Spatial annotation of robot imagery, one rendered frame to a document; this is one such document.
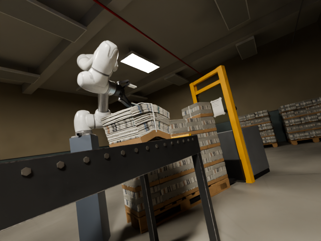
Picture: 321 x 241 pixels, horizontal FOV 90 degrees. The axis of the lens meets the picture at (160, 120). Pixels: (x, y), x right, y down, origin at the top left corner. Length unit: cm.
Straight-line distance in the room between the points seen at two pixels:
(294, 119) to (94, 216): 609
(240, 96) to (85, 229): 776
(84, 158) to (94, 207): 127
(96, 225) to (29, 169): 139
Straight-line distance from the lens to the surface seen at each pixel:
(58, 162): 46
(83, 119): 175
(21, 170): 44
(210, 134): 247
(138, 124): 94
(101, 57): 94
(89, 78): 94
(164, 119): 116
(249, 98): 836
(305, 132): 661
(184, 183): 205
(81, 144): 170
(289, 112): 658
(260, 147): 320
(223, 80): 282
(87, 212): 176
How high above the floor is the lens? 78
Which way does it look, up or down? 9 degrees up
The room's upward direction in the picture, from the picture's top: 11 degrees counter-clockwise
